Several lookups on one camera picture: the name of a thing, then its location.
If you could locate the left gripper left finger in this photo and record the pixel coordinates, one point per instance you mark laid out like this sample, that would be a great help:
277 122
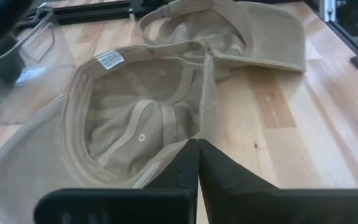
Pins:
120 205

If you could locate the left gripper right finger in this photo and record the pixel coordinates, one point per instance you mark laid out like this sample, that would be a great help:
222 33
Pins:
275 205

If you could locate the beige cloths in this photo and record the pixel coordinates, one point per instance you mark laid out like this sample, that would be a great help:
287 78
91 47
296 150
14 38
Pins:
129 118

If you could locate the beige baseball cap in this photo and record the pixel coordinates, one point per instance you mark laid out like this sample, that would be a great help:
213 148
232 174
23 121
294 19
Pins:
269 34

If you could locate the clear plastic bin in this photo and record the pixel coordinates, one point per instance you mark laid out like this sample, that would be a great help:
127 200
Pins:
42 77

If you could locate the black drawer cabinet white labels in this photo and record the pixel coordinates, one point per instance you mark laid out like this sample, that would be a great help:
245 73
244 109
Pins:
346 12

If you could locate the black table frame rail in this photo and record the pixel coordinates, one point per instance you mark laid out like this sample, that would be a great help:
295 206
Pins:
89 14

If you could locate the silver aluminium frame bar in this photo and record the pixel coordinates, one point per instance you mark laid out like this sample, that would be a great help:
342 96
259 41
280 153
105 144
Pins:
327 9

